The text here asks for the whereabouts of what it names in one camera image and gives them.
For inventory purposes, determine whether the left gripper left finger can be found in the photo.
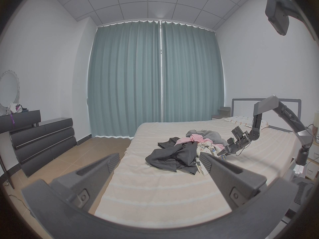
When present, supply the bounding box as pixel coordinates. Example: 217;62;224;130
51;153;121;212

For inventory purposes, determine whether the grey bedside table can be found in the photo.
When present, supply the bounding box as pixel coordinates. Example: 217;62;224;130
212;107;233;120

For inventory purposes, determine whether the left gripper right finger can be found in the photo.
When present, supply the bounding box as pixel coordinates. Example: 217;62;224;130
199;152;267;212

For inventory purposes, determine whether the white printed pillow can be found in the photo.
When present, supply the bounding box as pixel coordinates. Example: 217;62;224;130
223;116;269;129

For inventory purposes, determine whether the white bedside table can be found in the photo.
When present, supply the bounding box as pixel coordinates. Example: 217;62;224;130
305;142;319;181

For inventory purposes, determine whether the black chest of drawers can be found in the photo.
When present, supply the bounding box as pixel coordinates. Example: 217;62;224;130
9;118;76;178

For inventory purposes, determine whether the black dressing table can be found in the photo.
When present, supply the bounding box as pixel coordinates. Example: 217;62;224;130
0;110;41;189

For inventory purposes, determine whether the round white-framed mirror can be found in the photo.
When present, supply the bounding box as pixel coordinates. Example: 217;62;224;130
0;70;20;116

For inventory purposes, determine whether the pile of clothes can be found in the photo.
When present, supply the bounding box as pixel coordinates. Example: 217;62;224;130
145;129;228;176

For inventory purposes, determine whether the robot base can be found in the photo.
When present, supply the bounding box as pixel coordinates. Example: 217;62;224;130
283;163;316;225

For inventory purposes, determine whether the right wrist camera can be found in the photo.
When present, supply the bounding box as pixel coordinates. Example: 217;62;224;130
231;125;248;140

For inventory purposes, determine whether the bed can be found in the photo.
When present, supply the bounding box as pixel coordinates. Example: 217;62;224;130
95;98;303;224

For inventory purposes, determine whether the white printed pyjama top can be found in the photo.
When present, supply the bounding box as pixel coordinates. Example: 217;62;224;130
195;142;226;177

